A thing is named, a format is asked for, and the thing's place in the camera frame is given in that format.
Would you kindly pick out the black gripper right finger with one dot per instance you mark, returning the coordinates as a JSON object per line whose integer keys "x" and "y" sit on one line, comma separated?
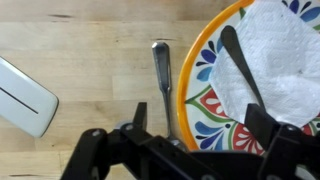
{"x": 286, "y": 153}

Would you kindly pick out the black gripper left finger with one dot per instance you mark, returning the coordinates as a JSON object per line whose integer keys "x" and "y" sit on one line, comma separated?
{"x": 100, "y": 156}

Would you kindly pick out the silver fork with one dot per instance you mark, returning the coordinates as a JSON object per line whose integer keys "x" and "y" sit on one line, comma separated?
{"x": 238, "y": 55}

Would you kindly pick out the silver spoon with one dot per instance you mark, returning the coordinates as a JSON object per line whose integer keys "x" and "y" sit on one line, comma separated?
{"x": 162, "y": 63}

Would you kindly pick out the colourful floral ceramic plate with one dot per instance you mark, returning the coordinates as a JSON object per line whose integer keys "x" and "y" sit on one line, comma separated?
{"x": 206, "y": 100}

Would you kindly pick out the white paper napkin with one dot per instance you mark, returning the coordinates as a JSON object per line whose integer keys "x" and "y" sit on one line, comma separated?
{"x": 283, "y": 66}

